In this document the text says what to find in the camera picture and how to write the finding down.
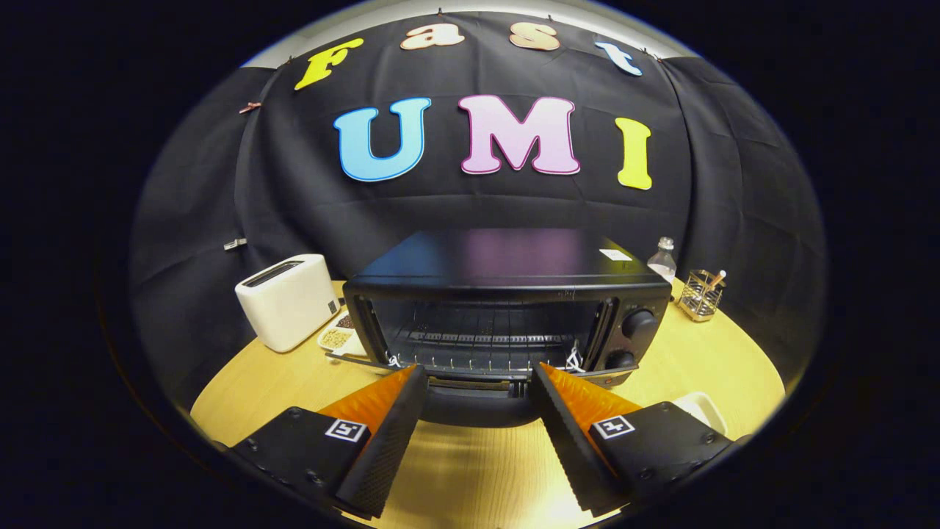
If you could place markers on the pink cloth clip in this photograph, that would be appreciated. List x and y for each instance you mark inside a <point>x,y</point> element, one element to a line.
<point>250,108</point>

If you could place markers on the cream square tray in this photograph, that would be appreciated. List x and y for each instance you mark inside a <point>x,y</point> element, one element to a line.
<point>701,408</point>

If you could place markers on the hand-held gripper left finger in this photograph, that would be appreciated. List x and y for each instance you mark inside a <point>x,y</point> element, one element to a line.
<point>389,448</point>

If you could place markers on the white bread toaster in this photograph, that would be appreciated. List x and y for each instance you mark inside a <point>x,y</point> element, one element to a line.
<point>290,305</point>

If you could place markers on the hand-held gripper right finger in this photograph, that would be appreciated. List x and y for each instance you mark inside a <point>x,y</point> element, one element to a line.
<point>565,441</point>

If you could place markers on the black backdrop cloth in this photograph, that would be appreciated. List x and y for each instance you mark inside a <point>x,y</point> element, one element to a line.
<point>470,198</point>

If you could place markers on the clear plastic bottle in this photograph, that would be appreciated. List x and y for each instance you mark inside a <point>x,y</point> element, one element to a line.
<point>662,261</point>

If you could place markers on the black toaster oven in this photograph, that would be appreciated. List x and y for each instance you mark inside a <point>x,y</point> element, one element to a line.
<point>507,257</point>

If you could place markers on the small white dish of beans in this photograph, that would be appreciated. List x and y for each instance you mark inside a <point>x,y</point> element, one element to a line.
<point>336,338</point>

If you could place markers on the white cloth clip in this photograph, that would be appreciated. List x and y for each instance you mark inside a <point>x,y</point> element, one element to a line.
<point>235,243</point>

